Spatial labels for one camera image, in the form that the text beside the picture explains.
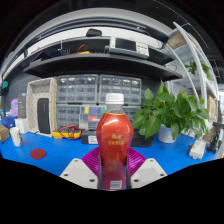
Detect white shelf unit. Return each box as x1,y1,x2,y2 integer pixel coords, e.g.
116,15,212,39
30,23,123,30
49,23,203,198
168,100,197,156
166,21,224,134

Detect beige dotted storage basket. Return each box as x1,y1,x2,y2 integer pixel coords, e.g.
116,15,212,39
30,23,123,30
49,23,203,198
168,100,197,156
25,77,58,135

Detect clear organizer box coloured parts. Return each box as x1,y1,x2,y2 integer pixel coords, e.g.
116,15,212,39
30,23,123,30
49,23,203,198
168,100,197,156
78,105,108,131

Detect red drink bottle white cap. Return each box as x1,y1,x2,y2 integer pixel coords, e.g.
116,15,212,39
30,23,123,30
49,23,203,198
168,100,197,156
95,93,135,191

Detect black rounded device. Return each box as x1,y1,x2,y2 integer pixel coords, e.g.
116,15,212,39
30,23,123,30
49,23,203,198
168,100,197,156
85,28,103,38

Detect plain black box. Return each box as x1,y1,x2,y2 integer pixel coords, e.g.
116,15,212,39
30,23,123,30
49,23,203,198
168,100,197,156
129,129,155,148

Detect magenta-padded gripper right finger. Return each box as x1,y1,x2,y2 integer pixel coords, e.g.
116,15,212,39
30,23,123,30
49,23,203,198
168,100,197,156
127,147,168,190

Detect black workbench shelf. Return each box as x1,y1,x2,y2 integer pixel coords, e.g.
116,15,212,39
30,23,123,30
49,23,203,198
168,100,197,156
23,53,184,82

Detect white power adapter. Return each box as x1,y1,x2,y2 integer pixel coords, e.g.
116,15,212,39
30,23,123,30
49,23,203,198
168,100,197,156
188,139,206,160

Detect black box white label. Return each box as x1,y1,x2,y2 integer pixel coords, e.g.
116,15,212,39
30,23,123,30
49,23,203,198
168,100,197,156
80,129,100,145

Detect yellow meter with red leads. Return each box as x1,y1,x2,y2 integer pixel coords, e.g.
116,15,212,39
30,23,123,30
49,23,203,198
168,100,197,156
73,44,91,55

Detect dark grey flat box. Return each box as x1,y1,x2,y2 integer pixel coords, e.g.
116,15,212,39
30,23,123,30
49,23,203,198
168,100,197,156
17,92,28,119

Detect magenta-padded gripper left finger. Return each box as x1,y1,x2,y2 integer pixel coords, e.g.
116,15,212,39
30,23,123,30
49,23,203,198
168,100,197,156
59,146,102,190

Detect grey oscilloscope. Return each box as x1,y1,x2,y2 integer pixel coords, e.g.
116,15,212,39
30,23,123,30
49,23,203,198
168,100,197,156
108,36,150,60

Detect green potted plant white pot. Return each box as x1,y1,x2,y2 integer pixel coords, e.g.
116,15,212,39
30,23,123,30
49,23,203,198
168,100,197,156
132,79,210,144

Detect brown cardboard box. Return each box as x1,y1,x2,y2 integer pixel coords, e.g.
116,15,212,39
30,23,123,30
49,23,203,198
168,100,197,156
0,123,10,144

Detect flat round red coaster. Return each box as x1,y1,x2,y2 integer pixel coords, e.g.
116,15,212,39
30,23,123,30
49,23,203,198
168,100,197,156
29,148,47,160

